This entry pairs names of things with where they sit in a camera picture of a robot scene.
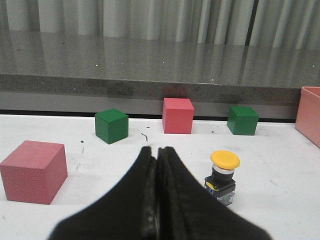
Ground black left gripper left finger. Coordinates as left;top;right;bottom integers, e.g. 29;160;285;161
49;146;157;240

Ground pink plastic bin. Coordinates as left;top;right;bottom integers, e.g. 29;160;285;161
295;86;320;147

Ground yellow push button switch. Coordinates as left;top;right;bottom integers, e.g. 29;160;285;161
204;150;241;206

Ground green cube block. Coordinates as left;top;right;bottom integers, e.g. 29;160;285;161
94;108;129;144
227;106;259;136

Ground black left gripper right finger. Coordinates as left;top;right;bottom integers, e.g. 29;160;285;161
156;147;271;240

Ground green cube block at left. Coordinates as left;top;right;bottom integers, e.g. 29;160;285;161
94;108;129;144

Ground grey stone counter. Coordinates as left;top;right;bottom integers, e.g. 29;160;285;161
0;30;320;119

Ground large pink cube block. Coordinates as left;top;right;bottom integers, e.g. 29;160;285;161
0;140;68;205

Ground grey curtain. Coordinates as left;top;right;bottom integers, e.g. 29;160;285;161
0;0;320;50

